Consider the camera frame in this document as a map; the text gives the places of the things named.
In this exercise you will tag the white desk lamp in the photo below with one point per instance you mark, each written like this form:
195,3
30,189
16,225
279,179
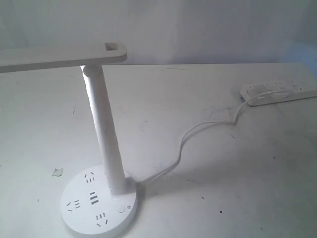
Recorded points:
101,201

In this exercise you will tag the white power strip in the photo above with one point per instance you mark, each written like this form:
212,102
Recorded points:
277,92

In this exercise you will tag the small torn tape scrap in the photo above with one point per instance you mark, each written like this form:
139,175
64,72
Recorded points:
57,172

